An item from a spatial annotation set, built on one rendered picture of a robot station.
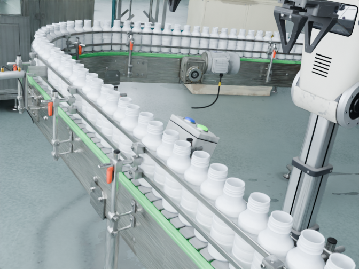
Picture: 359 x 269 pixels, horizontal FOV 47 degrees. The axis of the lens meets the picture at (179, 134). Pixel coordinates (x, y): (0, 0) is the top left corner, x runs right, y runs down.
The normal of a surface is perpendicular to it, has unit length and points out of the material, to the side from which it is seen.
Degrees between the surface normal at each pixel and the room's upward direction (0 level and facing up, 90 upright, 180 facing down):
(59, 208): 0
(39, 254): 0
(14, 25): 90
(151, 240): 90
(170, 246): 90
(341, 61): 90
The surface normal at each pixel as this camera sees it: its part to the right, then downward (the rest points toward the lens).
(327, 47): -0.83, 0.13
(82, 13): 0.55, 0.39
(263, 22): 0.26, 0.41
